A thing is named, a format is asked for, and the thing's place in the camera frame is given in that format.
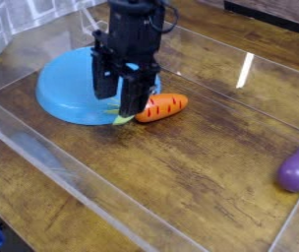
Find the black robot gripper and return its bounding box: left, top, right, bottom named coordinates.
left=92, top=1, right=166, bottom=117

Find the orange toy carrot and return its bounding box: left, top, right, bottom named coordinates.
left=104, top=93, right=189, bottom=126

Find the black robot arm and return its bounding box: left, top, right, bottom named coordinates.
left=92, top=0, right=166, bottom=117

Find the blue upturned bowl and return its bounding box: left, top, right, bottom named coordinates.
left=36, top=45, right=163, bottom=126

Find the white curtain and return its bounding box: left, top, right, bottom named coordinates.
left=0, top=0, right=108, bottom=53

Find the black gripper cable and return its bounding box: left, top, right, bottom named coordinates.
left=148, top=3, right=182, bottom=34

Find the clear acrylic enclosure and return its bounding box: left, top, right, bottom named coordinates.
left=0, top=3, right=299, bottom=252

